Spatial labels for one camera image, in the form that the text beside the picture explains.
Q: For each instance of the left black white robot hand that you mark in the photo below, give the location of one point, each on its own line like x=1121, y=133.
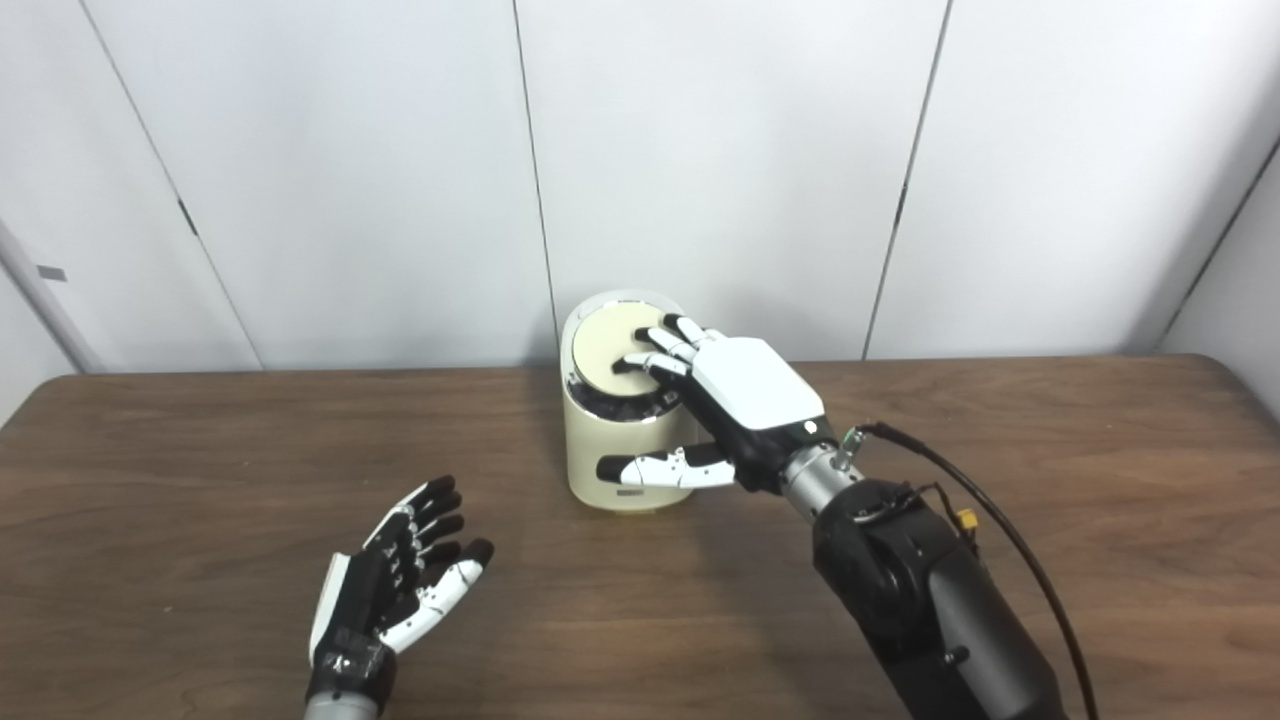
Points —
x=385, y=600

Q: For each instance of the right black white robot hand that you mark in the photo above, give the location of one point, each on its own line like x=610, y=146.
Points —
x=750, y=390

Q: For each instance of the cream round bin lid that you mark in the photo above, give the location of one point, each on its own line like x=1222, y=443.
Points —
x=605, y=345

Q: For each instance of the cream-colored round bin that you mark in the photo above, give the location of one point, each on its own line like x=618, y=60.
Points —
x=590, y=450

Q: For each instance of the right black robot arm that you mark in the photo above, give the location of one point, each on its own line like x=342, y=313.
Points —
x=920, y=600

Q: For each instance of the small grey wall label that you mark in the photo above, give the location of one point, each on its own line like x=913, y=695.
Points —
x=51, y=273

